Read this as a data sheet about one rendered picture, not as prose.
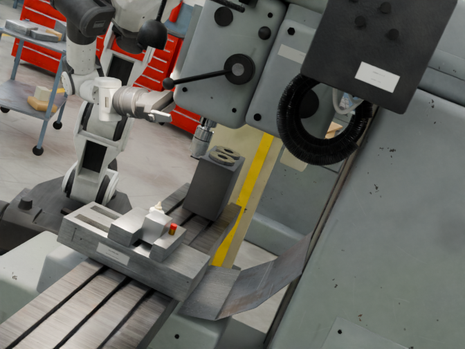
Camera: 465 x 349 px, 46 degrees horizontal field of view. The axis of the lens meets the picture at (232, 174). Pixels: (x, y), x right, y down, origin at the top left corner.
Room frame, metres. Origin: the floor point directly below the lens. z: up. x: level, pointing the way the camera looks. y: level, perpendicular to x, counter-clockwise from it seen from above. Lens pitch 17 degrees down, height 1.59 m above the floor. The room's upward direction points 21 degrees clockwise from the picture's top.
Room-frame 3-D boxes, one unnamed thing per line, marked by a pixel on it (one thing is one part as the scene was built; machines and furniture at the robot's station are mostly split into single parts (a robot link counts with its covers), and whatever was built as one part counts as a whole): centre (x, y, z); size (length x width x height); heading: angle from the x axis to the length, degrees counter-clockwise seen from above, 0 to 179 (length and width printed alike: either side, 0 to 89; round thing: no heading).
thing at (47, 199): (2.14, 0.55, 0.59); 0.64 x 0.52 x 0.33; 7
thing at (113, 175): (2.17, 0.55, 0.68); 0.21 x 0.20 x 0.13; 8
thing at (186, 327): (1.39, 0.11, 0.78); 0.50 x 0.35 x 0.12; 83
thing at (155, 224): (1.23, 0.13, 1.03); 0.06 x 0.05 x 0.06; 171
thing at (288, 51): (1.36, -0.09, 1.47); 0.24 x 0.19 x 0.26; 173
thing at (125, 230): (1.24, 0.18, 1.01); 0.15 x 0.06 x 0.04; 171
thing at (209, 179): (1.80, 0.05, 1.02); 0.22 x 0.12 x 0.20; 175
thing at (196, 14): (1.40, 0.22, 1.45); 0.04 x 0.04 x 0.21; 83
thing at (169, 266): (1.24, 0.16, 0.97); 0.35 x 0.15 x 0.11; 81
